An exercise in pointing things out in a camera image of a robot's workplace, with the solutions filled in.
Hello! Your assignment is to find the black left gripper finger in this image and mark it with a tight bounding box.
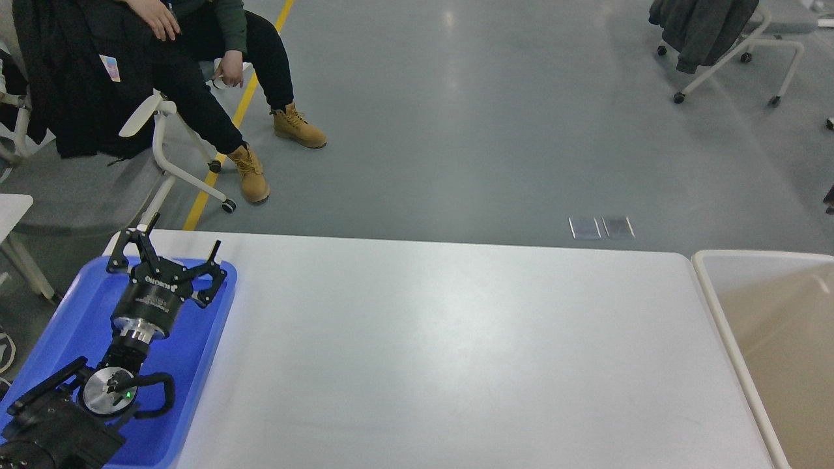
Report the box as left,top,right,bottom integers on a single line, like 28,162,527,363
106,212,161,276
171,240,228,307

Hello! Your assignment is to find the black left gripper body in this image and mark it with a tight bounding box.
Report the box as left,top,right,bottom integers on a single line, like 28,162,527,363
111,258,194,341

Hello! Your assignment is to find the person's left hand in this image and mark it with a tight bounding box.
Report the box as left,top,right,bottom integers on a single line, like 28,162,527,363
212,50,244,88

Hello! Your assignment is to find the person's right hand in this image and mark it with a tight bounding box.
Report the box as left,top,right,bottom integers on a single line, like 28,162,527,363
123,0,181,42

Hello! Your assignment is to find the white office chair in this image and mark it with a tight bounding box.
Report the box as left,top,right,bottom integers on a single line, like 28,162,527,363
0,39,237,238

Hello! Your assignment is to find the blue plastic tray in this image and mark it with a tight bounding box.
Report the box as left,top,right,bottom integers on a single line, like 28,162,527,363
0,255,238,469

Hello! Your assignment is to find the tan right boot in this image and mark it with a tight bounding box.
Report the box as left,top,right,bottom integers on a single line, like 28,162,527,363
226,145,270,205

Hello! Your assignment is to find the tan boot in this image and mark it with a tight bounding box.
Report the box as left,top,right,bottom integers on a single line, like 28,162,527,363
226,145,270,205
270,103,328,149

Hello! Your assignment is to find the white side table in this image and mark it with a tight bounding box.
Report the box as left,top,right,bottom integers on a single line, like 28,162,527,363
1,193,62,306

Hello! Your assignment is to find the tan left boot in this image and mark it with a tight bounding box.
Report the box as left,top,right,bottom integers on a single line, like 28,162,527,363
270,103,328,149

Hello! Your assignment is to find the black jacket on chair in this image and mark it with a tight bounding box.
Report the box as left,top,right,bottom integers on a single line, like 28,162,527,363
8,1,154,158

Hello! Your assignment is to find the seated person in black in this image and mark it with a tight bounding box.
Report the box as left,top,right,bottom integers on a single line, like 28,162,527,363
149,1,295,154

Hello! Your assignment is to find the left floor outlet plate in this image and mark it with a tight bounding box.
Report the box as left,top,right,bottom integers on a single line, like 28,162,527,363
569,216,602,240

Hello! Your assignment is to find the floor outlet plate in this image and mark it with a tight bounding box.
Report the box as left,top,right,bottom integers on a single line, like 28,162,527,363
602,216,635,240
569,216,602,240

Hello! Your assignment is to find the right floor outlet plate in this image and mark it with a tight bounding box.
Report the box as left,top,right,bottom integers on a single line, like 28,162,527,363
602,216,635,240

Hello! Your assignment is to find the grey coat on chair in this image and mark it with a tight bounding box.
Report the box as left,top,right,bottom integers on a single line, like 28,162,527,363
648,1,759,74

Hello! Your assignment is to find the white chair with grey coat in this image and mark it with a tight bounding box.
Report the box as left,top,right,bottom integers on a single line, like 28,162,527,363
656,1,818,107

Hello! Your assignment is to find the beige plastic bin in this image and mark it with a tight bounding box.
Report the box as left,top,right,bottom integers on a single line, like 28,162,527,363
692,250,833,468

